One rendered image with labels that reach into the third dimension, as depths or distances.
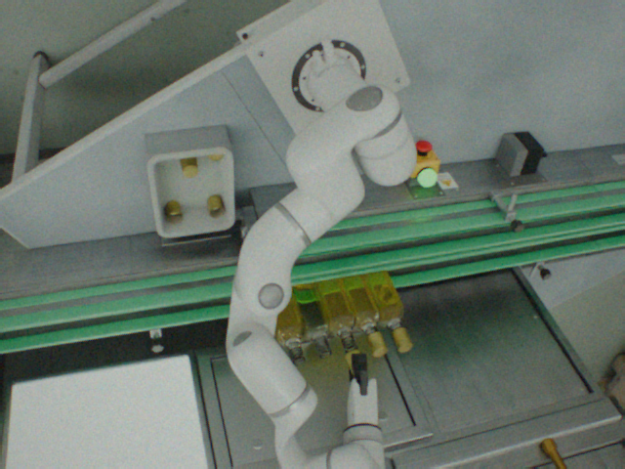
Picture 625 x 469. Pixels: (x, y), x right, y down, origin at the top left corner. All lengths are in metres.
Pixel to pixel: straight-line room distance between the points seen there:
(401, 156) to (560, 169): 0.79
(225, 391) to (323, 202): 0.61
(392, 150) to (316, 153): 0.13
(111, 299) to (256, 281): 0.53
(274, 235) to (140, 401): 0.61
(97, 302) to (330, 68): 0.70
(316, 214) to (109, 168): 0.56
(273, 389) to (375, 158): 0.39
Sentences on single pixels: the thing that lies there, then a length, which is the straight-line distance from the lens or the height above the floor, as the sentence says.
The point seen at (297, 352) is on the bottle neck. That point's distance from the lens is 1.27.
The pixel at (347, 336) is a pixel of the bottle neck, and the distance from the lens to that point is 1.30.
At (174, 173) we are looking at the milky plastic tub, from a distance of 1.33.
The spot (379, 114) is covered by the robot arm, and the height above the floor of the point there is 1.13.
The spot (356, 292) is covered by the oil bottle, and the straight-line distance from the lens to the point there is 1.36.
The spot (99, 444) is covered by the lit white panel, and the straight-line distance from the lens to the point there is 1.36.
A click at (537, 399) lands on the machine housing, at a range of 1.54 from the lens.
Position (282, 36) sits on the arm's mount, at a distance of 1.14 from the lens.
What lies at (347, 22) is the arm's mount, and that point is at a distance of 1.17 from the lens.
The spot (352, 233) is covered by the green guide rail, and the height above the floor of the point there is 0.93.
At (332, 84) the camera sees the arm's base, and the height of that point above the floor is 0.92.
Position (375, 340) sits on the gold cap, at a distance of 1.30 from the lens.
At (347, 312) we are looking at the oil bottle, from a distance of 1.32.
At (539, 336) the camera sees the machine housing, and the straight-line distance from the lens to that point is 1.66.
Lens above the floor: 1.82
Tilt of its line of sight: 43 degrees down
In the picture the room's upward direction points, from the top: 159 degrees clockwise
